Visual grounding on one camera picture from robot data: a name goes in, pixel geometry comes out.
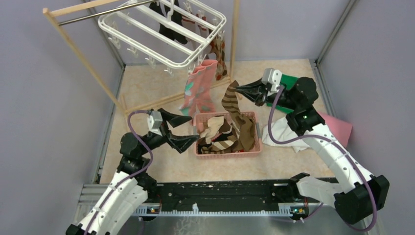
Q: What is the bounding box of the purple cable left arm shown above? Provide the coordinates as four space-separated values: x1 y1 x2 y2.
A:
82 109 155 235

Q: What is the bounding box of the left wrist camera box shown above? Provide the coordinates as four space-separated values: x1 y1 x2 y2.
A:
147 110 165 136

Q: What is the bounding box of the brown striped sock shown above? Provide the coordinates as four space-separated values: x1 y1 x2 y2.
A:
221 81 255 152

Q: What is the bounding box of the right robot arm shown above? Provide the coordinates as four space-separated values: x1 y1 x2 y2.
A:
235 77 390 229

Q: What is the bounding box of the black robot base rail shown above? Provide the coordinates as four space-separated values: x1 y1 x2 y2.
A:
81 176 345 223

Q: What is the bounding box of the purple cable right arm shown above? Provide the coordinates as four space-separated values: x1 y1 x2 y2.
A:
267 85 378 233

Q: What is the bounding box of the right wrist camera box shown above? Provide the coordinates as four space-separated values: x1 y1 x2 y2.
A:
261 68 282 93

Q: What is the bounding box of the wooden clothes rack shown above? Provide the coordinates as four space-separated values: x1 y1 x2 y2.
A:
43 0 226 113

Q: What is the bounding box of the orange brown argyle sock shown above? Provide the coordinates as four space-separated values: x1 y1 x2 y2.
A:
210 36 228 81

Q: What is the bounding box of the pile of socks in basket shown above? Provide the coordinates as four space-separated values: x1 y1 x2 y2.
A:
196 116 237 154

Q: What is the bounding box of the white cloth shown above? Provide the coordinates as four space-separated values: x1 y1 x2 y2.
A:
262 117 310 153

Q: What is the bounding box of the green shirt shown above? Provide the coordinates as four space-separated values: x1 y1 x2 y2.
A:
276 74 299 114

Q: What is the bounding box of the pink plastic basket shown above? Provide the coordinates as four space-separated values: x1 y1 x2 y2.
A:
192 111 263 159

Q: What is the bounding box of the pink cloth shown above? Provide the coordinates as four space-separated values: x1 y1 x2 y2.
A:
318 111 352 147

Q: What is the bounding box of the pink sock with teal spots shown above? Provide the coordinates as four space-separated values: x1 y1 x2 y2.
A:
195 59 218 113

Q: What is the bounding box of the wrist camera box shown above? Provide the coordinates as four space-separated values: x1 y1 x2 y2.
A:
261 68 282 93
147 110 165 136

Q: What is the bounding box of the black hanging sock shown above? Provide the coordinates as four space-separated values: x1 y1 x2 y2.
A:
149 0 189 46

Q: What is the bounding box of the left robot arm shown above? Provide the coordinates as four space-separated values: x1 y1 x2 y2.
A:
65 108 199 235

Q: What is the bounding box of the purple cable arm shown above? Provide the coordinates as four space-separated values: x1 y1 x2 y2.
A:
82 109 155 235
267 85 378 233

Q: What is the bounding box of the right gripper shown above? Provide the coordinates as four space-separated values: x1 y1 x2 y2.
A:
233 78 298 111

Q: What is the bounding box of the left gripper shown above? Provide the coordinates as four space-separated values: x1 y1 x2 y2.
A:
139 108 200 156

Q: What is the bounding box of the white plastic clip hanger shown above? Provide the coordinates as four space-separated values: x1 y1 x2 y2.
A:
98 0 227 73

